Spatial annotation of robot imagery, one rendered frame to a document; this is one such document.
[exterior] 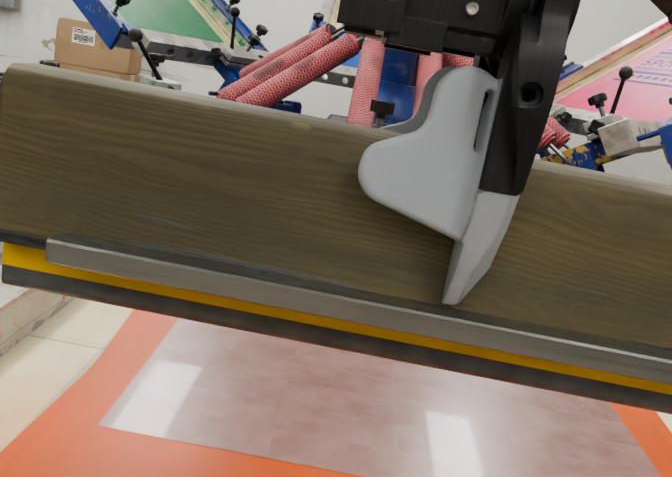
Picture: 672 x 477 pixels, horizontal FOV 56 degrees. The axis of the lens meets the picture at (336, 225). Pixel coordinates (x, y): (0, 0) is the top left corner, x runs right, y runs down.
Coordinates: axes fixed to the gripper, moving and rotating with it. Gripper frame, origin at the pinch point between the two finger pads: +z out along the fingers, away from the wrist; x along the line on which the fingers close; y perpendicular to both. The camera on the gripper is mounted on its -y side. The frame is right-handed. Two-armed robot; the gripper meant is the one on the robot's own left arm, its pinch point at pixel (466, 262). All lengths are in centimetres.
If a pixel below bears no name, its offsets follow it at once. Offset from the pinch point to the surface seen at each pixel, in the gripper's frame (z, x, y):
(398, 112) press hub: 1, -124, -2
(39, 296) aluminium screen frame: 11.8, -13.5, 25.2
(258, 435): 14.1, -5.7, 8.1
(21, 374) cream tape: 14.1, -7.4, 23.0
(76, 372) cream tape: 14.1, -8.8, 20.3
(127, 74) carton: 27, -423, 173
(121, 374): 14.1, -9.6, 17.7
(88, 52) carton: 16, -414, 198
